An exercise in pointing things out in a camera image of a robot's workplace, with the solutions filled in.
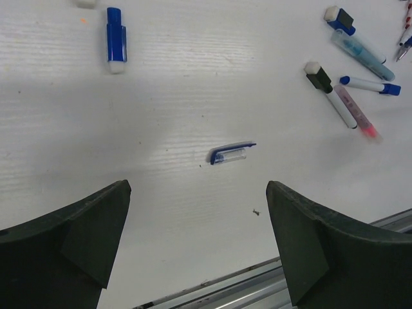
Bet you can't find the white marker black cap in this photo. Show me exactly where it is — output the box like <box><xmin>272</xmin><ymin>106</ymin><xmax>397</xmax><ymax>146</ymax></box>
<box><xmin>304</xmin><ymin>62</ymin><xmax>357</xmax><ymax>129</ymax></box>

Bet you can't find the light blue highlighter pen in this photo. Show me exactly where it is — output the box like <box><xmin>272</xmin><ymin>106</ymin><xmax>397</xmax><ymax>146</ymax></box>
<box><xmin>331</xmin><ymin>29</ymin><xmax>395</xmax><ymax>82</ymax></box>

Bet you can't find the pink highlighter pen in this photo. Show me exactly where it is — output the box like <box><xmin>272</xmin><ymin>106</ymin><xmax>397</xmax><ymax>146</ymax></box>
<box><xmin>333</xmin><ymin>85</ymin><xmax>382</xmax><ymax>143</ymax></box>

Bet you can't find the blue gel pen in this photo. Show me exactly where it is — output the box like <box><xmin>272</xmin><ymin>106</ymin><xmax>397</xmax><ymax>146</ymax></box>
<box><xmin>395</xmin><ymin>37</ymin><xmax>412</xmax><ymax>62</ymax></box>

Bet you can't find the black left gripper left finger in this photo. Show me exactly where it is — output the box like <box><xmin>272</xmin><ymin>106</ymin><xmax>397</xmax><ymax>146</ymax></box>
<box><xmin>1</xmin><ymin>180</ymin><xmax>131</xmax><ymax>308</ymax></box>

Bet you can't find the blue pen cap white end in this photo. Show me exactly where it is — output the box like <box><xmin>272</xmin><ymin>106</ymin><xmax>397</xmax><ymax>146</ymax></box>
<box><xmin>106</xmin><ymin>7</ymin><xmax>127</xmax><ymax>74</ymax></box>

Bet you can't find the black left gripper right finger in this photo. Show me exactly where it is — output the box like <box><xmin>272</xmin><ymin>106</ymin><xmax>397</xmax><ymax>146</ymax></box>
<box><xmin>266</xmin><ymin>181</ymin><xmax>411</xmax><ymax>308</ymax></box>

